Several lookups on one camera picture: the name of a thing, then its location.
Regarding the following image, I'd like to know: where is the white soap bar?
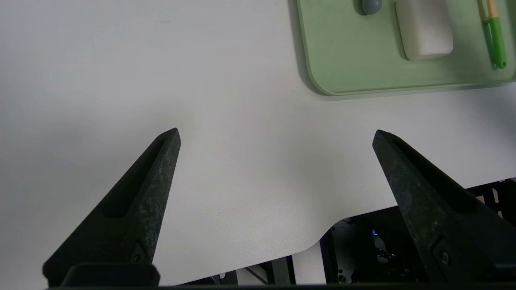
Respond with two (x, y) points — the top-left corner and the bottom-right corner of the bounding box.
(395, 0), (454, 61)

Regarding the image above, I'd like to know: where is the grey metal table frame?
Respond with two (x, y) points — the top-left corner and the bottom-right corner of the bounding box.
(218, 256), (297, 287)

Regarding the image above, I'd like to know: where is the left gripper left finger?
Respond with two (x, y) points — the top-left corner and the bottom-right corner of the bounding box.
(42, 128), (181, 288)

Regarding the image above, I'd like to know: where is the black robot chassis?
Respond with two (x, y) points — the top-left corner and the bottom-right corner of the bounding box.
(322, 177), (516, 285)

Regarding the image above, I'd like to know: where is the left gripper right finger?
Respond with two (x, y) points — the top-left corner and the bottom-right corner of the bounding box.
(372, 129), (516, 283)

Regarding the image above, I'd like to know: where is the yellow pasta spoon green handle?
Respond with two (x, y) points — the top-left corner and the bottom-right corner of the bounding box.
(477, 0), (508, 70)

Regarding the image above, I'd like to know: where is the white peeler with grey handle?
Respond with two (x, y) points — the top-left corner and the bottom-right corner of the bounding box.
(361, 0), (383, 16)

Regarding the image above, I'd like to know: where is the light green plastic tray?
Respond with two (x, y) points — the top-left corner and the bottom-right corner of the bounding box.
(296, 0), (516, 97)

